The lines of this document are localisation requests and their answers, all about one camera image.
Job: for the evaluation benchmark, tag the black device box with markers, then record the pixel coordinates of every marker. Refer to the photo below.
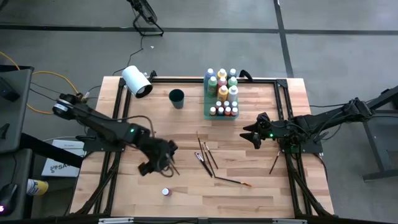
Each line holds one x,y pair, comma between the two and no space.
7,90

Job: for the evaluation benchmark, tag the black paintbrush wide silver ferrule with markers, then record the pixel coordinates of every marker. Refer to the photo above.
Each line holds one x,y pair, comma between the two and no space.
205,164

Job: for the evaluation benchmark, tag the small pink paint bottle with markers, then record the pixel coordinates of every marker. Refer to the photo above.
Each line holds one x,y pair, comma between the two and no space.
234,111

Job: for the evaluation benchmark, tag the white cylindrical spotlight lamp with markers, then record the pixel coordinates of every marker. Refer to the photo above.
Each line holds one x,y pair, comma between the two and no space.
133,79

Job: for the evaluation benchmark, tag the black diagonal beam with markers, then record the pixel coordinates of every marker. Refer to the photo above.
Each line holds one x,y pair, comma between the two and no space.
53,152

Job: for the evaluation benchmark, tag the black metal desk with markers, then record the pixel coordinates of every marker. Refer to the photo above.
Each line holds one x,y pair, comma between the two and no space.
374,143

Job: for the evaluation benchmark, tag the small blue paint bottle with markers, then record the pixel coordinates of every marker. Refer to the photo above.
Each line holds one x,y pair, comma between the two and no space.
220,111

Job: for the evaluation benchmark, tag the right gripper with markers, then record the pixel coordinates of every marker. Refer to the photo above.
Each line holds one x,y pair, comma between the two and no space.
267,127

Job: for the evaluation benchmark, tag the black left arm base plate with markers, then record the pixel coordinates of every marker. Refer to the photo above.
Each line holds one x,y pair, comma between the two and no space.
93,146

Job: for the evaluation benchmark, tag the dark green plastic cup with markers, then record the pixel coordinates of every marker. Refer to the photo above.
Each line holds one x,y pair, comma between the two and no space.
176,99

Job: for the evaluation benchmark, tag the black side desk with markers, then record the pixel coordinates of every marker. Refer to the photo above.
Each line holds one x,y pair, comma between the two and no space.
18,168

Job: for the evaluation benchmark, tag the black lamp clamp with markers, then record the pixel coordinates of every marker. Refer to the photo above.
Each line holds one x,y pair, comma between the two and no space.
152,76

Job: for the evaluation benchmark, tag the silver metal bracket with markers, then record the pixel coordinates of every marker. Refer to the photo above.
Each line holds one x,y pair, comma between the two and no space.
116,221
289,221

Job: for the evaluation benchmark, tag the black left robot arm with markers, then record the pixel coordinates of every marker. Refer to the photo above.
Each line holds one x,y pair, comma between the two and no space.
102,124

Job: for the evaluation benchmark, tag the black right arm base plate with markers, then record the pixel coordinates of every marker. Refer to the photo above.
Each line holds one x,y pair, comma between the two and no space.
311,147

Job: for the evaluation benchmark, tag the yellow and white can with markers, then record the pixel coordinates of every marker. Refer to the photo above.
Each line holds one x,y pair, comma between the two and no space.
37,187

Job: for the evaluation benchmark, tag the white printed cardboard box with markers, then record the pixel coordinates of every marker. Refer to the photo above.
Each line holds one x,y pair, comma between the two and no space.
62,169

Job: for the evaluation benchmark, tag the thin black paintbrush gold tip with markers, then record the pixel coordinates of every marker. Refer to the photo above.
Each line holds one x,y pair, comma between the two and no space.
200,145

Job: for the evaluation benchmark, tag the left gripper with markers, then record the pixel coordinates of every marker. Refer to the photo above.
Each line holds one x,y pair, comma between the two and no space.
155,152

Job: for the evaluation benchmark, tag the translucent green plastic tray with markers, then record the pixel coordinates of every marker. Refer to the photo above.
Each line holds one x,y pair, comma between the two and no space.
221,118

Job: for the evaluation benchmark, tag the small orange paint bottle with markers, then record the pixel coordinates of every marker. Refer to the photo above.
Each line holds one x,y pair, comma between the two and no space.
228,111

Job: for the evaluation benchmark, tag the small red paint bottle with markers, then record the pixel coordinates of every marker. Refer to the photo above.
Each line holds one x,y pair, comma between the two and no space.
218,104
226,104

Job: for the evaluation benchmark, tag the large white paint bottle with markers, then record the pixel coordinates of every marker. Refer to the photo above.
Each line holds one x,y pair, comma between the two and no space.
233,95

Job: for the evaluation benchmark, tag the small magenta paint bottle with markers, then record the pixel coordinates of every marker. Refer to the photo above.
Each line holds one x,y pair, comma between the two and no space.
166,192

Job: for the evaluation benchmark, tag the small yellow paint bottle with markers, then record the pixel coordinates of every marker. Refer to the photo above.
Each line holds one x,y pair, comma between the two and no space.
212,111

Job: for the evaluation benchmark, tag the large dark blue paint bottle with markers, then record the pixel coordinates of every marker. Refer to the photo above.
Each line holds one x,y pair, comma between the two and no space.
232,72

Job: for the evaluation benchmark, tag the large yellow paint bottle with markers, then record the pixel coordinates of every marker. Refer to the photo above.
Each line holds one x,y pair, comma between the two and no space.
223,95
222,72

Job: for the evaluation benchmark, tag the black paintbrush dark bristles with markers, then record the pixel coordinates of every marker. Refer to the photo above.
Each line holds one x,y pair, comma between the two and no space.
275,162

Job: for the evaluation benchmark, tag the large green paint bottle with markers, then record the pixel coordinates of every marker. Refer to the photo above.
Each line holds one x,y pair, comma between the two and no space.
212,88
232,81

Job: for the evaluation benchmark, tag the large pink paint bottle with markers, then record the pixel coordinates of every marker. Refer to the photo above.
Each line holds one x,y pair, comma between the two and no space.
222,81

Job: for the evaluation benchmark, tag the long black paintbrush orange bristles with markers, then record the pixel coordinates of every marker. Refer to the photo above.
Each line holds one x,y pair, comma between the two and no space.
233,181

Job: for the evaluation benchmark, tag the black computer mouse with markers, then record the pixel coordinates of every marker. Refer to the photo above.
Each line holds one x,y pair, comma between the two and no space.
7,199

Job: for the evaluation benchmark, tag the black floor fan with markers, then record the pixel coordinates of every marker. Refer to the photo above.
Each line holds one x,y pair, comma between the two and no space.
146,12

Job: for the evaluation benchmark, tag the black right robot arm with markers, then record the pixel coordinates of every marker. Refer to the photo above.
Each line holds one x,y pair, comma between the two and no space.
311,123

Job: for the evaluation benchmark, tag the small purple paint bottle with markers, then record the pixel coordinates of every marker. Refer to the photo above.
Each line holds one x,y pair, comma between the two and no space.
234,104

